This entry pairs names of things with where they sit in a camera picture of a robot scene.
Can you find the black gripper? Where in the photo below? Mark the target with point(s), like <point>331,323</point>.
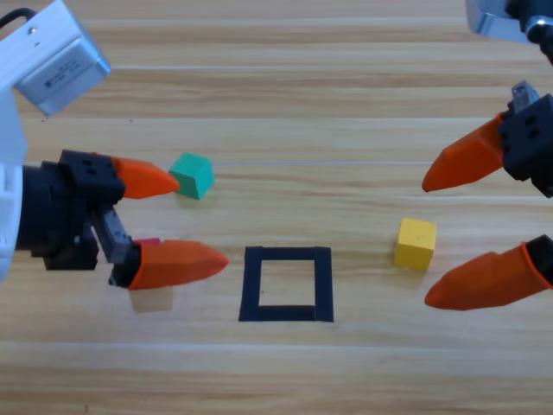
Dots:
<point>52,207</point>
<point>529,142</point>

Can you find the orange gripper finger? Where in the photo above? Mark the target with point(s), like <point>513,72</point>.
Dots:
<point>484,281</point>

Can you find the black tape square outline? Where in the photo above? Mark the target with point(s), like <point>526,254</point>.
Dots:
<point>250,285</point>

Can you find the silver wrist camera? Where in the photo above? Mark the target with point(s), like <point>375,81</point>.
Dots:
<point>488,21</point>
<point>60,78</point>

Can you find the yellow cube block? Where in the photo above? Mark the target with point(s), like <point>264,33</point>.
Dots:
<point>415,246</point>

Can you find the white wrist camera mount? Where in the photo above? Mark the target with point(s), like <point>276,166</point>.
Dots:
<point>10,125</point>

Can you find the green cube block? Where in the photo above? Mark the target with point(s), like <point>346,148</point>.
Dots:
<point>190,177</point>

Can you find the red cube block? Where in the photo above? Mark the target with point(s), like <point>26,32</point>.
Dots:
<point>149,241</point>

